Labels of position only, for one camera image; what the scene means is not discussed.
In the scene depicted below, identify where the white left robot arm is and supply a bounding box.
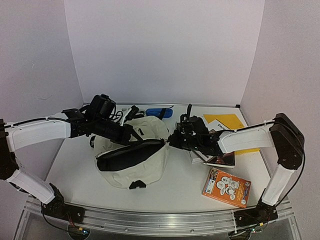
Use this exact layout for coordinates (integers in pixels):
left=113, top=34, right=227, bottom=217
left=0, top=117, right=134, bottom=218

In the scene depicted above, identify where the white Decorate Furniture book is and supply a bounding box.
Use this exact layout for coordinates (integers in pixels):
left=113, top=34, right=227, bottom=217
left=189, top=118, right=237, bottom=162

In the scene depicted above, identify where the palm leaf cover book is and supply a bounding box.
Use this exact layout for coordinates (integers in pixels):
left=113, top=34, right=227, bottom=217
left=183, top=121, right=202, bottom=164

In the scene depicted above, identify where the blue pencil case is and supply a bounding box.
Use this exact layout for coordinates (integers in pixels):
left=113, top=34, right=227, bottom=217
left=145, top=107, right=173, bottom=120

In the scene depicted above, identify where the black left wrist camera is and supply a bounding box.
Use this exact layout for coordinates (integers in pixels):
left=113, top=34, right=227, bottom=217
left=86, top=94, right=116, bottom=120

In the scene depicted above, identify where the silver stapler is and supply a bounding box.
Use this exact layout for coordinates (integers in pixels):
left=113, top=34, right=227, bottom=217
left=121, top=107, right=146, bottom=119

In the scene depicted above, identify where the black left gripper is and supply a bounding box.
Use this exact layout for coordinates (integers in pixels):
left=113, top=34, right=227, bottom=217
left=92, top=116, right=143, bottom=146

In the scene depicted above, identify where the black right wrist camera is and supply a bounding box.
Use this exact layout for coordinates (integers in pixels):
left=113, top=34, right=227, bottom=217
left=180, top=103, right=193, bottom=126

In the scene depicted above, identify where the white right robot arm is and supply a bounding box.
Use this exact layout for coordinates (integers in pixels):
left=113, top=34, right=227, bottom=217
left=168, top=113, right=306, bottom=206

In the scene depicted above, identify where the yellow paper folder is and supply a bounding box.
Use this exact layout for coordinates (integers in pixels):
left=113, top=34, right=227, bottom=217
left=202, top=113, right=261, bottom=155

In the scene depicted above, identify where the cream white backpack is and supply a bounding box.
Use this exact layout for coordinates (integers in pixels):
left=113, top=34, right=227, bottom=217
left=90, top=116, right=170, bottom=189

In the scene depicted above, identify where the Three Days To See book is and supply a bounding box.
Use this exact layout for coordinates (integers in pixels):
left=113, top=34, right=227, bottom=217
left=203, top=152, right=236, bottom=169

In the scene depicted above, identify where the orange comic book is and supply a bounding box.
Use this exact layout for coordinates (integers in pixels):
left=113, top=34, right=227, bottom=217
left=202, top=167, right=252, bottom=208

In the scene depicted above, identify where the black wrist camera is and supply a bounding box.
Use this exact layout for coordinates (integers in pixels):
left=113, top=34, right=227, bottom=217
left=86, top=94, right=116, bottom=120
left=180, top=103, right=193, bottom=126

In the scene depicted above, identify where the aluminium front rail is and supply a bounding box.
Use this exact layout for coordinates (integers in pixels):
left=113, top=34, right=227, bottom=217
left=41, top=200, right=301, bottom=240

